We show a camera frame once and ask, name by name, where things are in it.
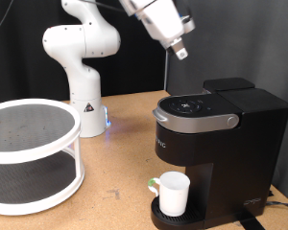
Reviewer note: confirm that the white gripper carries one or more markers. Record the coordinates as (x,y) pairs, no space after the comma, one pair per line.
(163,22)

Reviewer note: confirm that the black Keurig coffee machine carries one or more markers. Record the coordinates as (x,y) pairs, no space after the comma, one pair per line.
(240,159)

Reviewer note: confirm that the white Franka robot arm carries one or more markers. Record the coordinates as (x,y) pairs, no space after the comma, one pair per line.
(83,41)

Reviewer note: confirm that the grey partition panel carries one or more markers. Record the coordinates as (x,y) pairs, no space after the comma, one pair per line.
(230,32)

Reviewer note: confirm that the black curtain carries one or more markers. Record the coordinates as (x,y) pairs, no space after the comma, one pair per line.
(22,48)

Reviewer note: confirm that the black drip tray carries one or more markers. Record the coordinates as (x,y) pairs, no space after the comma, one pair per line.
(192,217)

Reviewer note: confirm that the white two-tier turntable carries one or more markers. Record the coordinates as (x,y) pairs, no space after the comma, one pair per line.
(28,137)

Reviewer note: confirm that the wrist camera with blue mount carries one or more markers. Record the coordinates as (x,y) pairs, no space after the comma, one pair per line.
(186,19)

